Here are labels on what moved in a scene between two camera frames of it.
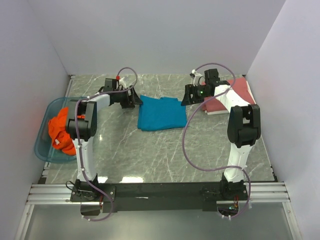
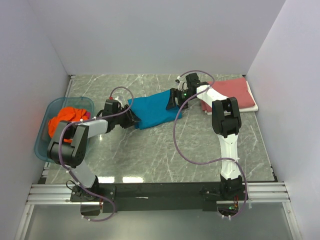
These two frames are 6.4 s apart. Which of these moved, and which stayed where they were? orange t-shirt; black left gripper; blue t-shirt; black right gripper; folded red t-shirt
Moved: black right gripper; black left gripper; blue t-shirt
Stayed: orange t-shirt; folded red t-shirt
